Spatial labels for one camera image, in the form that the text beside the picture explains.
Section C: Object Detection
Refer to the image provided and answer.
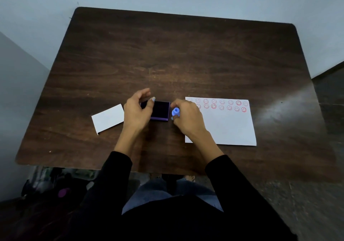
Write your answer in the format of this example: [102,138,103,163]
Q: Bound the dark bag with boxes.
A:
[21,167,98,209]

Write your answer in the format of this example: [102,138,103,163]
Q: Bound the person's left hand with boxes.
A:
[123,88,156,130]

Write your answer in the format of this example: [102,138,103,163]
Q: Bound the white paper with smiley stamps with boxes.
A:
[185,97,257,147]

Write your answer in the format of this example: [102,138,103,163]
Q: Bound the person's blue jeans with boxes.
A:
[122,178,224,215]

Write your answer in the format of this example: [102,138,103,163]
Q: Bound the person's black top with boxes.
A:
[77,194,297,241]

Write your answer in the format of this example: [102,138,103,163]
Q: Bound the purple ink pad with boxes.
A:
[140,100,171,122]

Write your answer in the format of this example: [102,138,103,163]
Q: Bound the person's left forearm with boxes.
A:
[81,126,147,222]

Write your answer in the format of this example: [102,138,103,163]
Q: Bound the person's right forearm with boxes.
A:
[186,131,260,214]

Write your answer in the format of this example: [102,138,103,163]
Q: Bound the small white card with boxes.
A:
[91,104,125,136]

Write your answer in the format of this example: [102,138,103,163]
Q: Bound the person's right hand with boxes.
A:
[170,99,207,139]

